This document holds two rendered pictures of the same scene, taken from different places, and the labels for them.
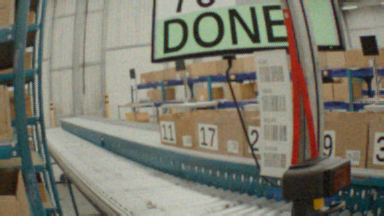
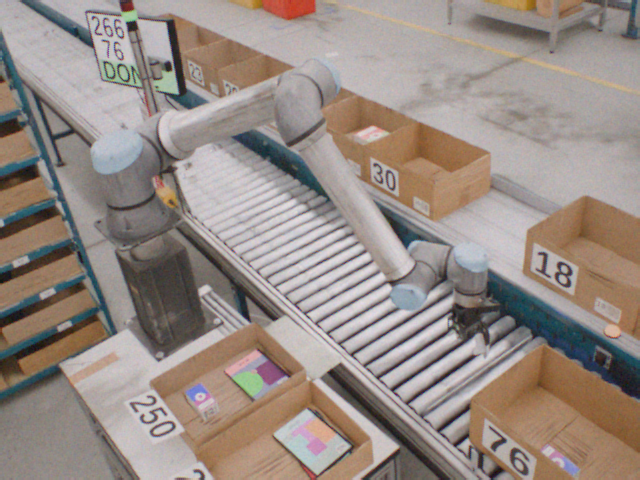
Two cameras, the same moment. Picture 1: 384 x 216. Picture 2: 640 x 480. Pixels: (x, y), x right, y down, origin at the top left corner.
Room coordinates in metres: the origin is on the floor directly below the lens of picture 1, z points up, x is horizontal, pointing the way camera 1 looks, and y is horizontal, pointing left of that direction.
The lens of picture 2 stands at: (-1.94, -0.64, 2.27)
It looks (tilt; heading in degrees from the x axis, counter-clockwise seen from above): 36 degrees down; 358
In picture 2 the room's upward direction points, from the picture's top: 8 degrees counter-clockwise
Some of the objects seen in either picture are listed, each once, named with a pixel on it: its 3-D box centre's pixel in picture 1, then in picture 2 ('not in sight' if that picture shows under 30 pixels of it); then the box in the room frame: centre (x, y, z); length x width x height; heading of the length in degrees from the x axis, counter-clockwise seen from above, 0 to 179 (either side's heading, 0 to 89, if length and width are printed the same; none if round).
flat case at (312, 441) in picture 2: not in sight; (313, 441); (-0.77, -0.61, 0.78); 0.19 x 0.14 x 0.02; 35
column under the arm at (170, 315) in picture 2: not in sight; (162, 287); (-0.17, -0.18, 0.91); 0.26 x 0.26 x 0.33; 33
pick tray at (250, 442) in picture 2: not in sight; (284, 457); (-0.83, -0.53, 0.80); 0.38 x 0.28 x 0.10; 120
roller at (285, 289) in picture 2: not in sight; (332, 264); (0.05, -0.77, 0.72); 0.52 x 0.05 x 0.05; 119
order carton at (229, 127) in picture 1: (243, 132); (193, 51); (1.97, -0.23, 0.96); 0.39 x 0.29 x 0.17; 29
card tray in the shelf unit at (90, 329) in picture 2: not in sight; (53, 331); (0.57, 0.58, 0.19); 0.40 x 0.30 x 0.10; 120
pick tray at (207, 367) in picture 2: not in sight; (229, 386); (-0.55, -0.38, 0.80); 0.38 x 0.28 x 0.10; 120
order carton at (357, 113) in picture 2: not in sight; (361, 136); (0.59, -0.99, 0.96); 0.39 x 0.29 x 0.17; 29
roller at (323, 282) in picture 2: not in sight; (342, 272); (0.00, -0.80, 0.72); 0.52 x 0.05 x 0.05; 119
